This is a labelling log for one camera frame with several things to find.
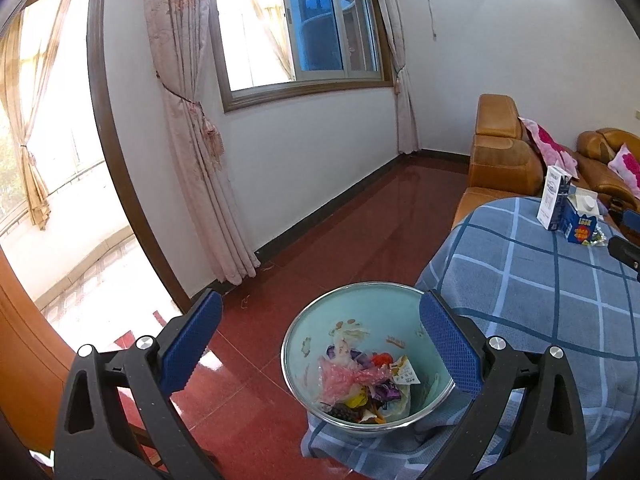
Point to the orange leather sofa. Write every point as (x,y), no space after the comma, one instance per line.
(595,170)

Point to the teal enamel bowl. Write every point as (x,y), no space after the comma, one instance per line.
(310,330)

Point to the purple snack wrapper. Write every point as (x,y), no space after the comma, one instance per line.
(387,392)

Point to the brown wooden door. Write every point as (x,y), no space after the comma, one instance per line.
(25,340)

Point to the dark wooden door frame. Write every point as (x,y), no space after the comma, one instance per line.
(107,125)

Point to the pink floral pillow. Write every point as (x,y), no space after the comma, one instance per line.
(627,165)
(545,142)

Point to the window with aluminium frame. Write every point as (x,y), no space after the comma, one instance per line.
(320,25)

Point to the orange leather armchair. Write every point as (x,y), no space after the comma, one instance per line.
(500,165)

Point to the blue carton with orange label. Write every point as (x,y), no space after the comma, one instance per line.
(580,225)

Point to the pink bubble wrap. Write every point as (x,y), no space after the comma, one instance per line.
(345,380)

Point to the silver foil wrapper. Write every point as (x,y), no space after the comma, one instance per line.
(597,237)

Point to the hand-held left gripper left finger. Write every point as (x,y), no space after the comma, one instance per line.
(192,345)

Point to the blue plaid tablecloth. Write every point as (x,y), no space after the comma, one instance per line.
(525,280)

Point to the yellow sheer curtain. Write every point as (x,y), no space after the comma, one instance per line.
(35,200)

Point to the white paper wrapper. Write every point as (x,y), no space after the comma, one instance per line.
(405,372)

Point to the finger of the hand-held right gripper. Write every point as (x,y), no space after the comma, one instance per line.
(625,252)
(631,220)

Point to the clear plastic wrapper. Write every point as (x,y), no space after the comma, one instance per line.
(350,340)

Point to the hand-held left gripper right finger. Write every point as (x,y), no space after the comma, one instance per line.
(452,350)

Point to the tall white blue carton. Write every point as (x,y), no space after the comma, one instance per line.
(550,197)

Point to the wide pink curtain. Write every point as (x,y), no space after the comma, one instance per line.
(200,160)

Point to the narrow pink curtain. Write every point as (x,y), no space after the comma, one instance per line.
(402,110)

